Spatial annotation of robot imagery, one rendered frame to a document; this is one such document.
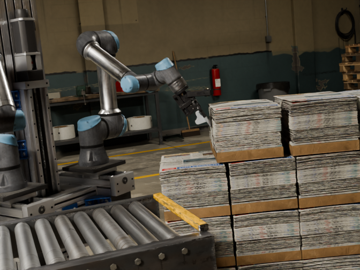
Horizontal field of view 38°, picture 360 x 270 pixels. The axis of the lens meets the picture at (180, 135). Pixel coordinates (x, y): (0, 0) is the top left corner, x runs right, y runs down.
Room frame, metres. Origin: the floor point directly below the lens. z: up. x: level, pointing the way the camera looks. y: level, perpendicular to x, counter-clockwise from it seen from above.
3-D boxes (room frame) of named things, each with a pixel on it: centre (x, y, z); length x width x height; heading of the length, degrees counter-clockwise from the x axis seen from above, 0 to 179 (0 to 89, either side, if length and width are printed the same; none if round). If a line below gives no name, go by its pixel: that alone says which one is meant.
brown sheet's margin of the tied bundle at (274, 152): (2.23, -0.29, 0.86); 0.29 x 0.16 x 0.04; 90
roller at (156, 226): (1.58, 0.11, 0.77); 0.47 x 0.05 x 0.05; 20
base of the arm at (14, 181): (2.13, 0.73, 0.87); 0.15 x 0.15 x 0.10
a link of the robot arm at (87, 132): (2.53, 0.43, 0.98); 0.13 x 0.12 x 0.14; 138
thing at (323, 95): (2.35, -0.62, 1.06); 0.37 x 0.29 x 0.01; 0
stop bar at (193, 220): (1.60, 0.03, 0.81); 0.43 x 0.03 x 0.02; 20
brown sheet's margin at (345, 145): (2.34, -0.61, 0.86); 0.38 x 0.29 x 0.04; 0
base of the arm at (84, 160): (2.52, 0.44, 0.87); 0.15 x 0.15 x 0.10
